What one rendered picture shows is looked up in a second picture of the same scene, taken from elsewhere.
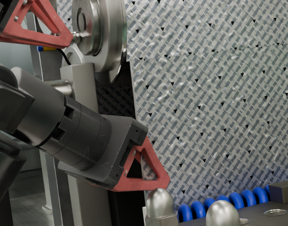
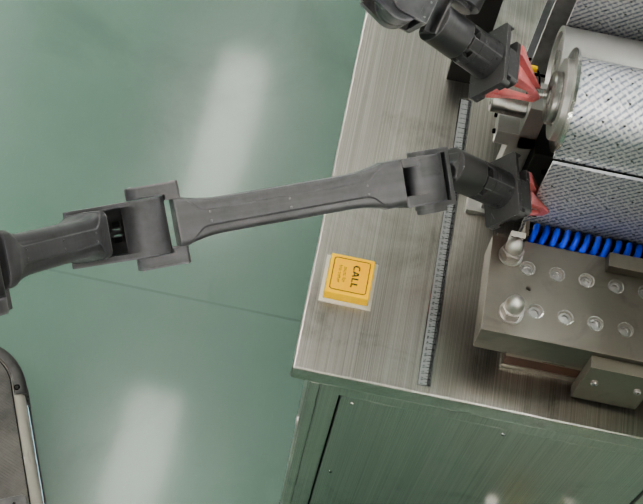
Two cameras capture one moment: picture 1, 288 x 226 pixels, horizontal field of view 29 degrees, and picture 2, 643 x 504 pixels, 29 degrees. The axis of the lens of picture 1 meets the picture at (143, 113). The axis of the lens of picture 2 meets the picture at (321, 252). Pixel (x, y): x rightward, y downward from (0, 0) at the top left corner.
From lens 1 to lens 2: 1.53 m
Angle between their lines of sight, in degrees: 60
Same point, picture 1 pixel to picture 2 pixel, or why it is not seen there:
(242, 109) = (628, 205)
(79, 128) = (486, 199)
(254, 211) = (580, 266)
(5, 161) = not seen: hidden behind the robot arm
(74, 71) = (531, 111)
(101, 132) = (501, 201)
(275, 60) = not seen: outside the picture
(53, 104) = (474, 189)
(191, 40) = (610, 163)
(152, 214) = (506, 250)
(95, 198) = not seen: hidden behind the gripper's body
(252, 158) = (620, 224)
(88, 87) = (537, 121)
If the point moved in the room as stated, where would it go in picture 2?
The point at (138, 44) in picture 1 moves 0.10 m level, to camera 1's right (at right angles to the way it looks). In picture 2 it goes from (565, 153) to (629, 190)
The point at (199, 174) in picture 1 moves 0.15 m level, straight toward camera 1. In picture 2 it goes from (573, 217) to (518, 285)
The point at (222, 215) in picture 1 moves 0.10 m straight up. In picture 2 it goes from (511, 307) to (528, 274)
